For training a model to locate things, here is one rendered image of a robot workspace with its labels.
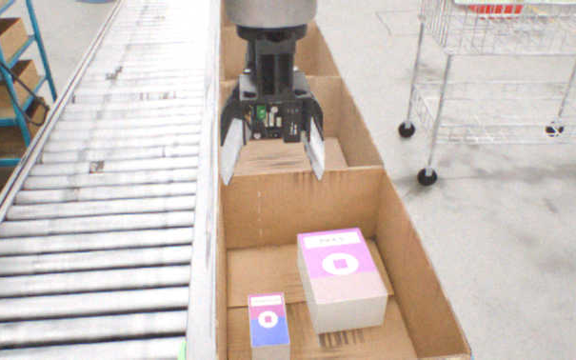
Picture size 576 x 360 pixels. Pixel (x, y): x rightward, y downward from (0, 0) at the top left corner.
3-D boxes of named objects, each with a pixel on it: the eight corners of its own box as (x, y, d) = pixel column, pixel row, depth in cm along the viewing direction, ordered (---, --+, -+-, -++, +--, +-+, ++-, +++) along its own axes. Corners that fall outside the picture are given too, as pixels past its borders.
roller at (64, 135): (49, 147, 164) (49, 131, 163) (211, 138, 168) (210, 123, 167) (44, 148, 159) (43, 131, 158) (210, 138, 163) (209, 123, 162)
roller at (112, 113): (58, 130, 172) (61, 121, 175) (212, 123, 176) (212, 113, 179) (53, 119, 168) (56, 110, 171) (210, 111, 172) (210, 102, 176)
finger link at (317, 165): (323, 202, 60) (288, 143, 55) (315, 173, 65) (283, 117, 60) (347, 190, 60) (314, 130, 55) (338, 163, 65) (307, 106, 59)
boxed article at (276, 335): (252, 367, 75) (251, 347, 72) (248, 313, 83) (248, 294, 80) (289, 363, 75) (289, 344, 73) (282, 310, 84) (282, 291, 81)
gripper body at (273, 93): (240, 151, 53) (233, 38, 46) (238, 113, 60) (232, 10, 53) (313, 148, 54) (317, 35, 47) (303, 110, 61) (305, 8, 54)
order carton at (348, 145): (223, 144, 128) (218, 80, 118) (339, 138, 130) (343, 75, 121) (223, 250, 96) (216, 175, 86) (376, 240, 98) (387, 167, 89)
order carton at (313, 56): (223, 80, 160) (219, 27, 150) (316, 77, 162) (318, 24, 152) (222, 145, 128) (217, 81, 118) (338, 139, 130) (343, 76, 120)
